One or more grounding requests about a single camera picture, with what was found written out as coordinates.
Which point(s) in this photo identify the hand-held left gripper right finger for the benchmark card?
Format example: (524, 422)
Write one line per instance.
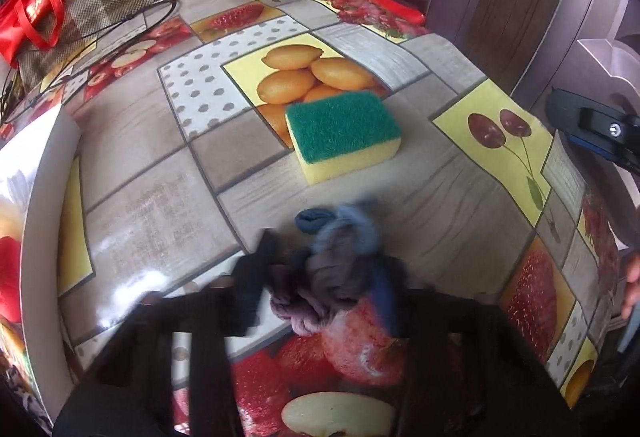
(392, 297)

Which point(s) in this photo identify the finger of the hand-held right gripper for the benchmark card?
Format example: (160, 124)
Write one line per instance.
(590, 119)

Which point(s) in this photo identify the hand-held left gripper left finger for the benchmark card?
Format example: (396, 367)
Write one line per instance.
(252, 277)

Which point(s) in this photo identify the blue grey sock bundle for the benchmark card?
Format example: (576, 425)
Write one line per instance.
(330, 272)

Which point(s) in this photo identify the white cardboard box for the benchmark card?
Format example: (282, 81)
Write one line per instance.
(45, 152)

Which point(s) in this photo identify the person's right hand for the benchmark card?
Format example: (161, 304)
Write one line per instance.
(632, 287)

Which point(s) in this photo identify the fruit print tablecloth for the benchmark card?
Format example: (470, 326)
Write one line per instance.
(150, 197)

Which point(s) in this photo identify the green and yellow sponge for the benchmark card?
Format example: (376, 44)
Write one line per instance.
(340, 127)

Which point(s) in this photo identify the red flat packet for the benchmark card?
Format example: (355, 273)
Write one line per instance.
(365, 2)

